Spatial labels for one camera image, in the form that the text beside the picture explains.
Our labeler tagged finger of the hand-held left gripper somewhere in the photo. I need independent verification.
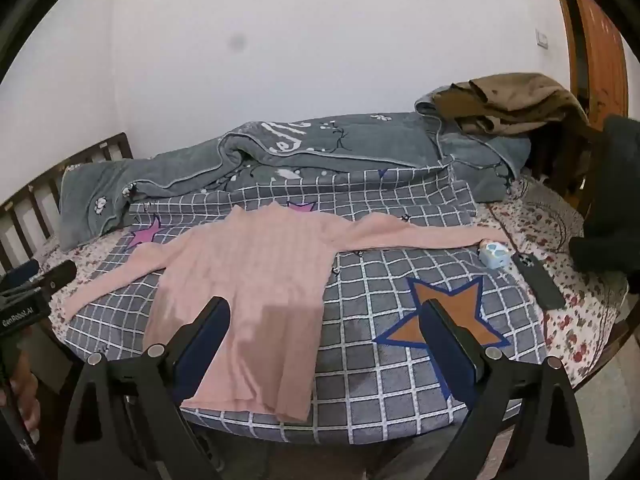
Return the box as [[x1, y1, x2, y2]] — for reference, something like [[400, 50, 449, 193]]
[[42, 259, 79, 292]]

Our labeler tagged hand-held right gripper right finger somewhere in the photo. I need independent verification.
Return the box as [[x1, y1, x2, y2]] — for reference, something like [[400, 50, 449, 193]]
[[419, 299, 598, 480]]

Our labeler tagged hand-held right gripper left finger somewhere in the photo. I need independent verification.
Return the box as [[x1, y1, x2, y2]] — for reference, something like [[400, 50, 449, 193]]
[[59, 296, 232, 480]]

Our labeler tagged pink knit sweater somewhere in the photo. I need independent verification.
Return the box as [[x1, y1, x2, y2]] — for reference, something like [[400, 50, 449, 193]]
[[64, 203, 508, 423]]

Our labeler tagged person's left hand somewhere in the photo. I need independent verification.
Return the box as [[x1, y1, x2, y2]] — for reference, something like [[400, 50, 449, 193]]
[[9, 354, 40, 433]]

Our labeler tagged dark wooden headboard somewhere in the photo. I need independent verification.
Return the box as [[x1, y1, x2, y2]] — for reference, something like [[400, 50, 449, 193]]
[[0, 132, 135, 275]]

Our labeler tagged grey checked star sheet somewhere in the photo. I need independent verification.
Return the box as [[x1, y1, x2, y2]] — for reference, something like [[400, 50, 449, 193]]
[[65, 165, 546, 446]]

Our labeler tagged small white blue case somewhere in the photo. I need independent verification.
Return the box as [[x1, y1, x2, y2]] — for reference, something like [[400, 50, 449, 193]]
[[478, 240, 511, 269]]

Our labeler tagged black smartphone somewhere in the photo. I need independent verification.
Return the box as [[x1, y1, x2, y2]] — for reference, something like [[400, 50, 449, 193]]
[[511, 251, 567, 311]]

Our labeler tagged floral bed sheet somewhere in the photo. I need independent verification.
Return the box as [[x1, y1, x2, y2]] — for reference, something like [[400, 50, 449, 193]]
[[37, 170, 628, 396]]

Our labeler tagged grey printed quilt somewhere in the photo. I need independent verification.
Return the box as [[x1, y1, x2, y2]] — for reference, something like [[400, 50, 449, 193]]
[[59, 112, 532, 252]]

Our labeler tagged dark cloth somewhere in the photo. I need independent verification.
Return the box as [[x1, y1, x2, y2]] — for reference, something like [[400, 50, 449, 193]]
[[569, 115, 640, 275]]

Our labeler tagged wooden chair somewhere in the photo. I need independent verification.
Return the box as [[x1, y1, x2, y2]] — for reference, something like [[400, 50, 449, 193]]
[[530, 120, 601, 206]]

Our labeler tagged brown jacket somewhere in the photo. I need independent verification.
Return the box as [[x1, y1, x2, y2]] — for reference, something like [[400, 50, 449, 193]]
[[432, 74, 591, 136]]

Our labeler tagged wooden door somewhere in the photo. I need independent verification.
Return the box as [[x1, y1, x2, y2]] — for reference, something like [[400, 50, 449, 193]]
[[545, 0, 632, 133]]

